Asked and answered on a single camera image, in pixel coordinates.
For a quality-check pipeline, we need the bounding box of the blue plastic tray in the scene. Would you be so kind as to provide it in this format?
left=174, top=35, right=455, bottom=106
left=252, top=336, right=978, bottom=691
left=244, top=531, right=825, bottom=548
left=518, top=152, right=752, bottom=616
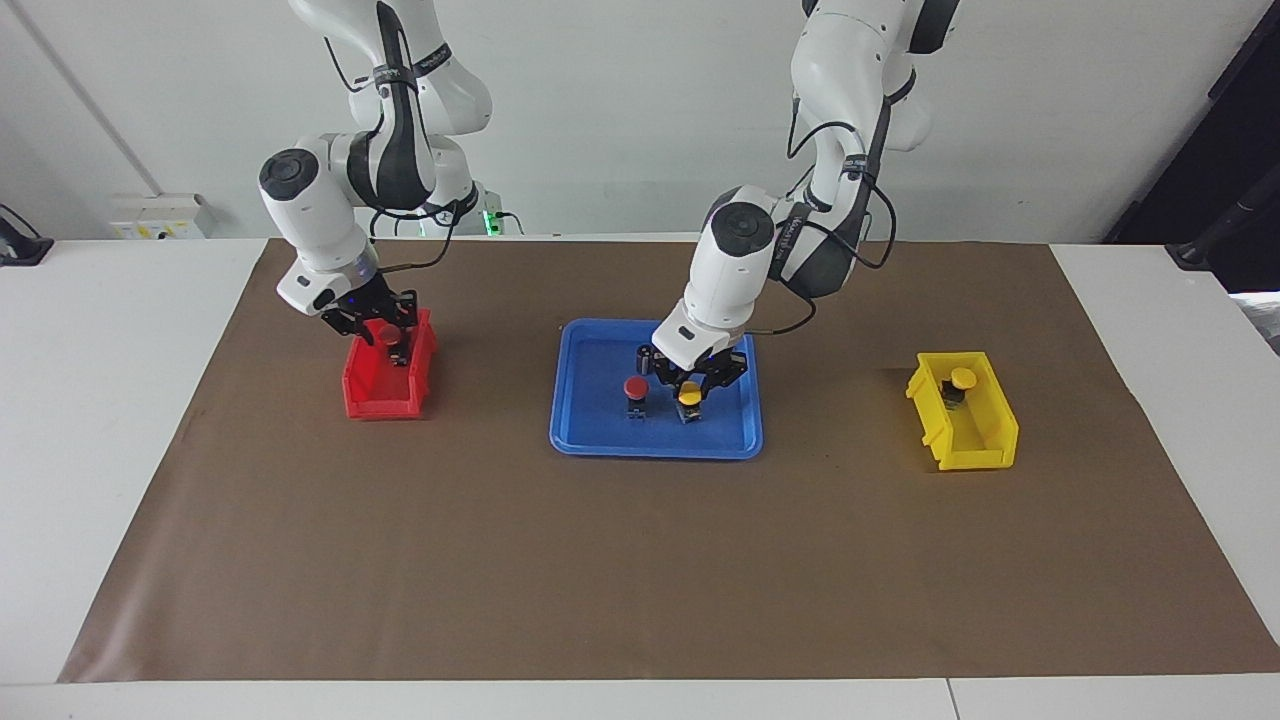
left=548, top=318, right=765, bottom=461

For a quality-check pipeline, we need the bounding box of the red plastic bin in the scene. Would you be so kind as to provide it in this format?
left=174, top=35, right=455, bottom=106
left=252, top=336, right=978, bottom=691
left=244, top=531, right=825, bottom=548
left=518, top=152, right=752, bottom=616
left=342, top=307, right=439, bottom=421

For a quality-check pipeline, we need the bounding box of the brown paper mat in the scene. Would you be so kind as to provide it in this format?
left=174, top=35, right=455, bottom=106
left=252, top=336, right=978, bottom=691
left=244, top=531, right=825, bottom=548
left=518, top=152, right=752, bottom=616
left=57, top=237, right=1280, bottom=684

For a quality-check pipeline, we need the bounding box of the yellow plastic bin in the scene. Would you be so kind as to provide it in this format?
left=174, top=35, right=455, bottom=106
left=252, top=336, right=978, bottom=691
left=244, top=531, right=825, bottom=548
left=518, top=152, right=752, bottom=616
left=905, top=350, right=1021, bottom=472

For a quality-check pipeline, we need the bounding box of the black desk clamp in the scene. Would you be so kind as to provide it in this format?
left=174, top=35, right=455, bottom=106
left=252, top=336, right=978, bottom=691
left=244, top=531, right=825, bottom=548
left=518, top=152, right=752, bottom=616
left=0, top=204, right=54, bottom=267

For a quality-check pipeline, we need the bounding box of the grey metallic object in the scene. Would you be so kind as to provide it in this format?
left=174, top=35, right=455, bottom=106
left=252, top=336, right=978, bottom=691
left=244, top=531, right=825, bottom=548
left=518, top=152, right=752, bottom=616
left=1228, top=290, right=1280, bottom=357

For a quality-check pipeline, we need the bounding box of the dark panel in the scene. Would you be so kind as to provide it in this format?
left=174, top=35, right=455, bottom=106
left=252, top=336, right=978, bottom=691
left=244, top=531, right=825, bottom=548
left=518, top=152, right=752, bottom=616
left=1103, top=0, right=1280, bottom=294

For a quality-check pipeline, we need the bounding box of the white wall outlet box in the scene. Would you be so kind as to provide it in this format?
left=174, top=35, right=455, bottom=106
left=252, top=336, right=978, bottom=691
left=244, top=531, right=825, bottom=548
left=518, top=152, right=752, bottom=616
left=108, top=193, right=213, bottom=241

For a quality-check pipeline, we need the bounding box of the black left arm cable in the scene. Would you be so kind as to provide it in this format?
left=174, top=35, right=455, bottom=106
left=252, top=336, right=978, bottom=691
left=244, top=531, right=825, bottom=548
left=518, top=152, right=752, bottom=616
left=745, top=90, right=901, bottom=339

